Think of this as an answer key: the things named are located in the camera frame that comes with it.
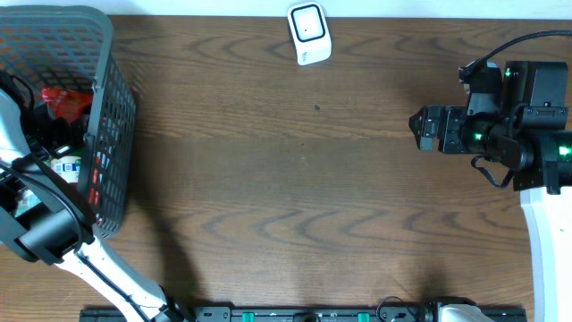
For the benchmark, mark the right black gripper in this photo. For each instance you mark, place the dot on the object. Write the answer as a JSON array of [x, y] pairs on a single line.
[[453, 119]]

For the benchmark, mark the green lid jar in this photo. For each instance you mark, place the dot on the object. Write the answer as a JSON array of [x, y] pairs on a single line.
[[68, 167]]

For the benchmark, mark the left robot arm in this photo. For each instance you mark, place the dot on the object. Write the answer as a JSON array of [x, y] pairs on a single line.
[[62, 229]]

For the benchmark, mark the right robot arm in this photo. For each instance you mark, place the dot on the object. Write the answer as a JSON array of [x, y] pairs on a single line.
[[514, 127]]

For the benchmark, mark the white barcode scanner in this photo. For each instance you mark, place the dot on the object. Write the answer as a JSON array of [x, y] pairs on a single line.
[[309, 33]]

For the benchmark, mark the red snack bag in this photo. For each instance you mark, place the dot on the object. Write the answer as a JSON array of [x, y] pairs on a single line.
[[65, 103]]

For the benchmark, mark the grey plastic mesh basket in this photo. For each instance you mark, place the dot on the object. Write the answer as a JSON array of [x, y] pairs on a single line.
[[71, 47]]

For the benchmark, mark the light green wipes pack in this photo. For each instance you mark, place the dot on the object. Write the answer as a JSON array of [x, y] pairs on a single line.
[[27, 201]]

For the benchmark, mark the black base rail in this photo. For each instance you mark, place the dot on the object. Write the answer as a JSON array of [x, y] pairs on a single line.
[[226, 314]]

